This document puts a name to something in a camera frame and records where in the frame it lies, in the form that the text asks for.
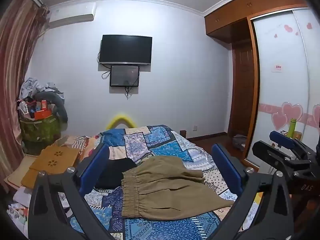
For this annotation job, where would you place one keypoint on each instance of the white air conditioner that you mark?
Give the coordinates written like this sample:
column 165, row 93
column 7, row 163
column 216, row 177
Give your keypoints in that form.
column 72, row 13

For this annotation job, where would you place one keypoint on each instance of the wall television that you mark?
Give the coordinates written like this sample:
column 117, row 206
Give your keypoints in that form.
column 125, row 48

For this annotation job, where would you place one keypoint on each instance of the blue patchwork blanket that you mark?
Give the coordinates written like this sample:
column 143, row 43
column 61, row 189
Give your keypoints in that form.
column 175, row 140

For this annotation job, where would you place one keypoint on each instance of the khaki pants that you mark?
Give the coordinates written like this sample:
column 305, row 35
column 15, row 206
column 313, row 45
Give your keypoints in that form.
column 175, row 192

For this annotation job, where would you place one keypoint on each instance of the green bottle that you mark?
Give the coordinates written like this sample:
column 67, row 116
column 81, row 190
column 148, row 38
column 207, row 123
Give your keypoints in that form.
column 292, row 127

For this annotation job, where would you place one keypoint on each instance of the orange box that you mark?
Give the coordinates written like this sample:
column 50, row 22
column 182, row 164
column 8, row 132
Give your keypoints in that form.
column 42, row 115

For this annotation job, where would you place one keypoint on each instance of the wall socket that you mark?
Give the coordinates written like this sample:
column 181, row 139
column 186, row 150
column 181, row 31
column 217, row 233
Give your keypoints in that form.
column 195, row 128

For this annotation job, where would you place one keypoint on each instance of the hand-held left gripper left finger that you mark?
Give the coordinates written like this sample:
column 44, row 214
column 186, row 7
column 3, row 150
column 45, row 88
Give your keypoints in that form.
column 93, row 172

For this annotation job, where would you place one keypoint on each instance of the wooden bed post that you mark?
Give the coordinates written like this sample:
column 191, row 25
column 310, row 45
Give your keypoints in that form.
column 183, row 133

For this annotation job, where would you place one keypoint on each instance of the green laundry basket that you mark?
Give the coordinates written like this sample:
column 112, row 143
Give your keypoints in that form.
column 37, row 132

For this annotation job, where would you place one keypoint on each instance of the striped pink bedsheet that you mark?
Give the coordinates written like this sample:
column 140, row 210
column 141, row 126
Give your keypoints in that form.
column 75, row 141

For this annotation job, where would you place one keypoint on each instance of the pink striped curtain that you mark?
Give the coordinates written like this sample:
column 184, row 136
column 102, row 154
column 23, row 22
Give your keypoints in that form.
column 12, row 80

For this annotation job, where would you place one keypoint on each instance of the red white door sticker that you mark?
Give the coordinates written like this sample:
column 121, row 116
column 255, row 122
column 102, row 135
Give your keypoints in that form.
column 277, row 68

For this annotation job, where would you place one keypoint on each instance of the wooden room door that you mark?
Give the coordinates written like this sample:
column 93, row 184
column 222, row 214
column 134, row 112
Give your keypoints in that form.
column 243, row 85

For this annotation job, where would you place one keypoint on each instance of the orange blanket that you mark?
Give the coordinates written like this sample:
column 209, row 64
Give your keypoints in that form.
column 258, row 198

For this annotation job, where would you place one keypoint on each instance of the pile of grey clothes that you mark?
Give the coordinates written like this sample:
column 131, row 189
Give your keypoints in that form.
column 61, row 107

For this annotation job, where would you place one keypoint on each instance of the grey cloth on floor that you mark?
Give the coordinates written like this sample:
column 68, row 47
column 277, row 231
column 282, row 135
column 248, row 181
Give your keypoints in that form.
column 238, row 141

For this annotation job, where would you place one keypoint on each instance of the white heart-print sliding door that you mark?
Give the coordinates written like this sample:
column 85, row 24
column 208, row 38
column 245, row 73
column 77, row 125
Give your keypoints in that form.
column 275, row 92
column 312, row 67

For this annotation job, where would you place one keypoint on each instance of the clutter of papers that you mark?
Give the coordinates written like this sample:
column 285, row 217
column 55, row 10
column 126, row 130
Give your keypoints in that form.
column 17, row 212

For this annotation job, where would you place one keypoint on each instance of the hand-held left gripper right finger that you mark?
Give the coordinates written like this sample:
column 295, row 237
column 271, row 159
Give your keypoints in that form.
column 228, row 172

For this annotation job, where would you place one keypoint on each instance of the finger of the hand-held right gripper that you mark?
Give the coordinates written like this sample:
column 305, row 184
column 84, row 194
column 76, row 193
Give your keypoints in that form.
column 270, row 151
column 282, row 140

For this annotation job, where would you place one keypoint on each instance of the black cloth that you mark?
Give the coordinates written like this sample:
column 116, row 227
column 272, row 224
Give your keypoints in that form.
column 112, row 175

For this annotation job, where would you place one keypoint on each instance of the small wall monitor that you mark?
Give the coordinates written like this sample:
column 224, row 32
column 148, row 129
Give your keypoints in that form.
column 124, row 76

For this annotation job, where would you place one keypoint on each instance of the wooden lap table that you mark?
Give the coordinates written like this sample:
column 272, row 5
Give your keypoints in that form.
column 62, row 160

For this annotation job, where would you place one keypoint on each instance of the wooden wardrobe sliding doors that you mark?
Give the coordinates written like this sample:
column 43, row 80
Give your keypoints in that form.
column 225, row 17

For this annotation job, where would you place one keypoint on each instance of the yellow curved cushion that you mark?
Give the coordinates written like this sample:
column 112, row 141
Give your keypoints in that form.
column 117, row 118

